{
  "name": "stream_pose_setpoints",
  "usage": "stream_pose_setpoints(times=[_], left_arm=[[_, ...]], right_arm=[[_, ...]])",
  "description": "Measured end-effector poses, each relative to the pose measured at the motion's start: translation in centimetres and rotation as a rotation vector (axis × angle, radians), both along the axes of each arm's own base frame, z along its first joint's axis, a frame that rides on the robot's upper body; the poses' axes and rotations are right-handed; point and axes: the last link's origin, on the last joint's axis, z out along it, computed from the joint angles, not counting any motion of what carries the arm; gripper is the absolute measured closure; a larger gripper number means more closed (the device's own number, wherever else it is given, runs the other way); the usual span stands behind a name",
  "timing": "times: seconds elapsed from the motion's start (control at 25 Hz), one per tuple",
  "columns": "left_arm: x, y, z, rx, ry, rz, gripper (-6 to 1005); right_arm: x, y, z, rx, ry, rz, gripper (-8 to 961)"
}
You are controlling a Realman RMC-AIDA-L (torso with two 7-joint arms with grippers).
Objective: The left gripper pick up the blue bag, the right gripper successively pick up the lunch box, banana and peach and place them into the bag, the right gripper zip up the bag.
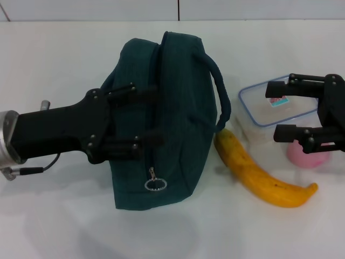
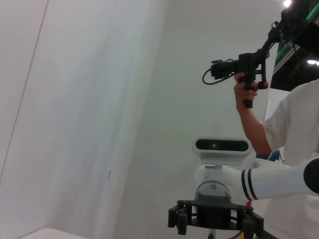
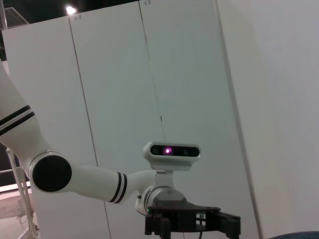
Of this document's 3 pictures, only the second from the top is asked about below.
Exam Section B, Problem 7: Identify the operator forearm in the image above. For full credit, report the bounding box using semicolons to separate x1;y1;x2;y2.
236;104;273;155

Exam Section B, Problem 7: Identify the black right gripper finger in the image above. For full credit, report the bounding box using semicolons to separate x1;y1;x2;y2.
240;211;265;239
168;205;191;235

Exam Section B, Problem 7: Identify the green ceiling truss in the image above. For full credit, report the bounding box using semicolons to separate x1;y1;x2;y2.
273;0;319;70

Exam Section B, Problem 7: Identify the blue controller cable loop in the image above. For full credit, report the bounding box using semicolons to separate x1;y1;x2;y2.
202;67;236;86

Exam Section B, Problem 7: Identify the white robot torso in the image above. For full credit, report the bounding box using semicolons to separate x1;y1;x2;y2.
254;146;286;168

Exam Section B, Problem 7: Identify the operator hand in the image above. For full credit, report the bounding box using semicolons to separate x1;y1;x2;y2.
233;72;259;112

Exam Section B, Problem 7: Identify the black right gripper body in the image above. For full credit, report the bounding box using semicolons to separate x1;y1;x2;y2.
176;199;254;231

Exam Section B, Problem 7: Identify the white robot head camera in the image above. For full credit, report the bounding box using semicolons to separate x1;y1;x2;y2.
191;137;252;166

